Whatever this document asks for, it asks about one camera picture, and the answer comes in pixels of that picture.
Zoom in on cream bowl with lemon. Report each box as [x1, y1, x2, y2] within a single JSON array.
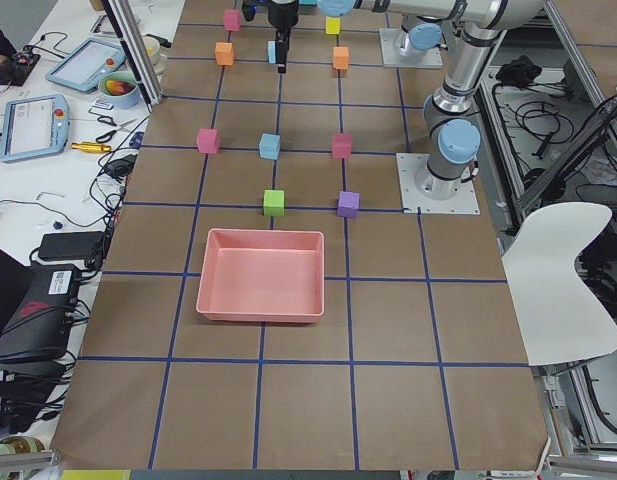
[[142, 35, 167, 75]]

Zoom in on aluminium frame post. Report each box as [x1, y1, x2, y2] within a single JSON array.
[[102, 0, 162, 107]]

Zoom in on black power adapter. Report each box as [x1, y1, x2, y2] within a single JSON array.
[[37, 231, 103, 261]]

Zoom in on magenta block near base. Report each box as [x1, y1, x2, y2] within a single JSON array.
[[331, 133, 353, 159]]

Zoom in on magenta block left far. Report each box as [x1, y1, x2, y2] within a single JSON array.
[[196, 128, 220, 154]]

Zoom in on purple block left side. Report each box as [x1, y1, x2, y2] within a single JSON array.
[[337, 191, 360, 219]]

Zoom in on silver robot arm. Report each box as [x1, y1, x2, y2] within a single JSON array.
[[316, 0, 544, 200], [396, 14, 442, 57]]

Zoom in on magenta block right far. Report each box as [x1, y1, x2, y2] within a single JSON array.
[[223, 9, 241, 32]]

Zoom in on black scissors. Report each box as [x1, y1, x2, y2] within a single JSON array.
[[95, 115, 135, 144]]

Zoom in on teach pendant far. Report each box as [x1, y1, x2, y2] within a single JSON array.
[[45, 38, 126, 93]]

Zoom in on pink tray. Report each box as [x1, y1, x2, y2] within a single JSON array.
[[196, 228, 325, 324]]

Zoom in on black mini computer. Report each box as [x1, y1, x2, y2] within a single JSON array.
[[0, 264, 81, 364]]

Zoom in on orange block far side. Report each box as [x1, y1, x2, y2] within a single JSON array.
[[214, 42, 235, 66]]

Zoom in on blue bowl with fruit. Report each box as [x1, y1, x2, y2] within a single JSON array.
[[98, 71, 140, 109]]

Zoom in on teach pendant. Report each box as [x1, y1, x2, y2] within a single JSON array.
[[0, 94, 70, 163], [45, 38, 126, 93]]

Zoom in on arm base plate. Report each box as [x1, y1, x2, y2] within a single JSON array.
[[379, 24, 443, 69], [396, 153, 480, 215]]

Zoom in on white chair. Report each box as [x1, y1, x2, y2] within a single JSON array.
[[502, 202, 617, 366]]

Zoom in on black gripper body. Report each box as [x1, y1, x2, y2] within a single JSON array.
[[267, 0, 299, 29]]

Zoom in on teach pendant near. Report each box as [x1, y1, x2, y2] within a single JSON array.
[[0, 94, 70, 163]]

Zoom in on orange block near base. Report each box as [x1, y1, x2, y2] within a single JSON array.
[[332, 46, 350, 71]]

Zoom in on light blue block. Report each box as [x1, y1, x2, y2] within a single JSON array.
[[267, 41, 277, 64], [259, 133, 281, 161]]

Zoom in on green block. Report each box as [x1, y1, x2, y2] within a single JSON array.
[[263, 189, 285, 217]]

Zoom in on gold metal cylinder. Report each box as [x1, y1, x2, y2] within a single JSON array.
[[71, 142, 112, 154]]

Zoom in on yellow block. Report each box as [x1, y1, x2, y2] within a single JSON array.
[[325, 17, 341, 35]]

